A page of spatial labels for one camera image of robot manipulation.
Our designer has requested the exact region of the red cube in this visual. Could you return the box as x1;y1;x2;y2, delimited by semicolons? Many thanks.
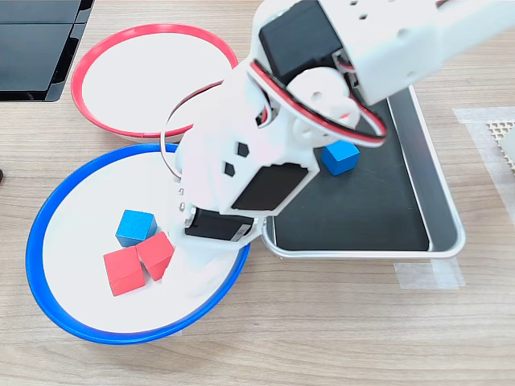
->
103;245;146;298
135;231;176;282

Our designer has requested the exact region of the blue cube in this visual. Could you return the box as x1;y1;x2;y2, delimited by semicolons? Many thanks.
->
115;208;158;248
320;140;361;177

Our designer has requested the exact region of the white plate blue rim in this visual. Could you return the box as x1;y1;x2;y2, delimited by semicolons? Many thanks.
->
25;143;251;346

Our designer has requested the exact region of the black mat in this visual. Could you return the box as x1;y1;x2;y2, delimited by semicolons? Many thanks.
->
273;98;431;253

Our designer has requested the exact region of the white plate red rim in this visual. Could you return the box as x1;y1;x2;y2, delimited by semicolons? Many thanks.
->
70;23;241;142

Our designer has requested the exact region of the clear tape strip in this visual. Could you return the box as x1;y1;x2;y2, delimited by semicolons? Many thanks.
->
393;257;467;290
452;106;515;125
465;122;515;226

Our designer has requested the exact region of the steel tray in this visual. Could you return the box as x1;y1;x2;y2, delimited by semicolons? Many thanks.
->
260;86;467;261

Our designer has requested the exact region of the black glossy device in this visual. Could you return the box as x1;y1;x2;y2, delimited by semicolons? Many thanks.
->
0;0;97;103

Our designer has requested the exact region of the pale perforated plate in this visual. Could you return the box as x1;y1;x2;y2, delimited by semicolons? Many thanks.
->
484;119;515;175

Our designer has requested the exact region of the red white black cable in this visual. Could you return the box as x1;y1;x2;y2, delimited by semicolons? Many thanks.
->
159;79;226;181
247;59;389;150

